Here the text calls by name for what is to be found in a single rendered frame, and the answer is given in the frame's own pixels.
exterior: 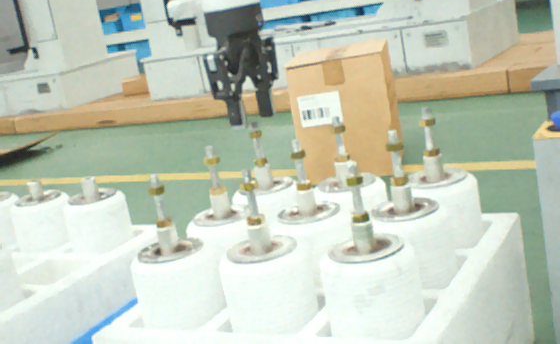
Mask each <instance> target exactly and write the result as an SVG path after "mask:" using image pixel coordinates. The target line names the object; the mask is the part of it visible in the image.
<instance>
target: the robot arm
mask: <svg viewBox="0 0 560 344"><path fill-rule="evenodd" d="M550 2H551V10H552V19H553V27H554V35H555V44H556V53H557V61H558V70H559V73H560V0H550ZM167 10H168V14H169V18H175V17H177V16H180V17H181V16H182V15H186V14H191V13H195V12H198V11H203V12H204V21H205V26H206V30H207V34H208V36H209V37H210V38H214V39H216V52H214V53H213V54H206V55H204V56H203V62H204V68H205V72H206V75H207V78H208V81H209V85H210V88H211V91H212V95H213V98H214V100H223V101H224V102H225V104H226V107H227V112H228V117H229V121H230V124H231V126H232V128H233V129H234V130H243V129H245V128H247V127H248V123H247V118H246V114H245V109H244V100H241V99H242V93H243V84H244V82H245V81H246V77H248V78H250V79H251V81H252V83H253V85H254V88H257V89H258V90H255V91H254V92H255V97H256V101H257V106H258V110H259V115H260V117H273V116H274V115H275V110H274V98H273V94H272V89H271V88H272V87H273V85H274V80H277V79H278V78H279V72H278V65H277V58H276V50H275V43H274V37H273V36H270V37H264V38H261V37H260V36H259V33H258V30H257V29H261V28H263V27H264V16H263V11H262V6H261V1H260V0H177V1H173V2H169V3H168V5H167ZM265 53H267V54H265ZM267 62H269V63H270V65H271V72H268V69H269V66H268V64H267ZM229 73H230V74H231V75H232V76H230V77H229V76H228V74H229ZM258 76H260V78H258ZM217 81H220V82H221V83H222V84H223V87H222V90H220V89H219V87H218V83H217ZM232 84H234V91H233V89H232V86H231V85H232Z"/></svg>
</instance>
